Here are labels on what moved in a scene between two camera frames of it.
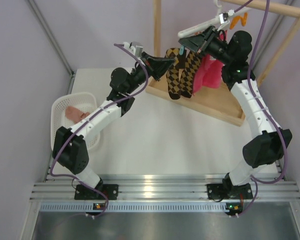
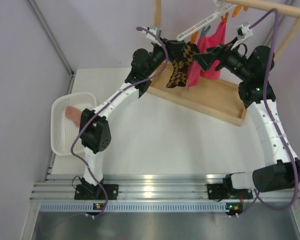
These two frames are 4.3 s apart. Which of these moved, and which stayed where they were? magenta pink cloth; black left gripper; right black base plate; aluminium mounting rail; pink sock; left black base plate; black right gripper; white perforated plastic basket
Moved: black right gripper; magenta pink cloth; black left gripper
Stayed: white perforated plastic basket; aluminium mounting rail; left black base plate; right black base plate; pink sock
